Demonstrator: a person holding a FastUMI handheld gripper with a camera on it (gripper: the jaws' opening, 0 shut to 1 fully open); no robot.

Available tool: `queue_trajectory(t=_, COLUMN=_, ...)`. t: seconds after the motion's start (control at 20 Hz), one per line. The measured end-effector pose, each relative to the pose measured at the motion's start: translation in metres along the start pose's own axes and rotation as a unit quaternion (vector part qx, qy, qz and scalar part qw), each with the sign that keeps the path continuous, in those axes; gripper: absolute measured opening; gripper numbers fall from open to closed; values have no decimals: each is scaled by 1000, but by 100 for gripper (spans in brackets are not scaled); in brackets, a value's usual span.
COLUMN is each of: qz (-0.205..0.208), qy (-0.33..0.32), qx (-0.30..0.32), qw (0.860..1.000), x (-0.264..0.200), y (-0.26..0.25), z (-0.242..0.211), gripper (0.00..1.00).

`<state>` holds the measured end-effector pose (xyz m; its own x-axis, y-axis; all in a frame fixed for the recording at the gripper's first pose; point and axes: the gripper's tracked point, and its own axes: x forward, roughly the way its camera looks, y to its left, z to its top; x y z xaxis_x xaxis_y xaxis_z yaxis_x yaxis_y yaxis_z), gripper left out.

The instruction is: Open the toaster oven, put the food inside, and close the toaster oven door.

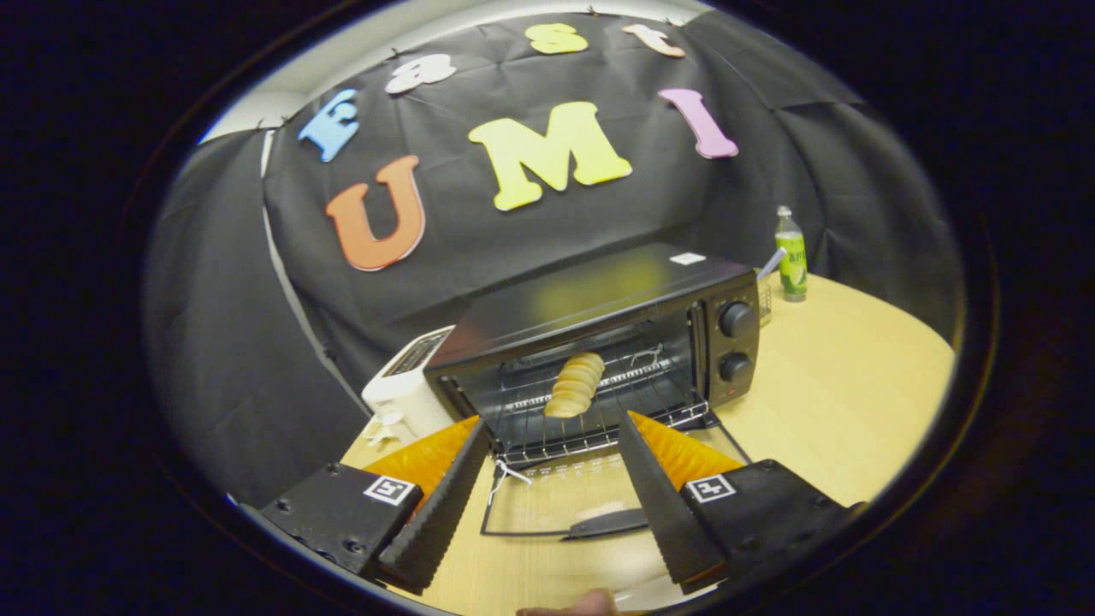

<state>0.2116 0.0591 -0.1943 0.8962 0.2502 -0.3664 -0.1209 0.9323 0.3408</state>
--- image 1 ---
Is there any white pop-up toaster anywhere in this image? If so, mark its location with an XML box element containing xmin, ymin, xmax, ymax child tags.
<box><xmin>361</xmin><ymin>325</ymin><xmax>459</xmax><ymax>446</ymax></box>

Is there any white plate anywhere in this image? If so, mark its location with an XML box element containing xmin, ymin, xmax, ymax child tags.
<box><xmin>613</xmin><ymin>572</ymin><xmax>718</xmax><ymax>612</ymax></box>

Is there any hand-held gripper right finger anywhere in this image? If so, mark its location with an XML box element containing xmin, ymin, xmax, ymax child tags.
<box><xmin>618</xmin><ymin>411</ymin><xmax>856</xmax><ymax>594</ymax></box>

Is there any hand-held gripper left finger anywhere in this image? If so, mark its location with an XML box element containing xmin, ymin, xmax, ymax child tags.
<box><xmin>259</xmin><ymin>417</ymin><xmax>493</xmax><ymax>595</ymax></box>

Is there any black toaster oven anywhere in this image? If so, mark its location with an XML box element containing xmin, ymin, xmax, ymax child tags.
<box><xmin>425</xmin><ymin>242</ymin><xmax>761</xmax><ymax>542</ymax></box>

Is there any green drink bottle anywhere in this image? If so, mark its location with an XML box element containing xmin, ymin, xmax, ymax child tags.
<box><xmin>775</xmin><ymin>205</ymin><xmax>808</xmax><ymax>302</ymax></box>

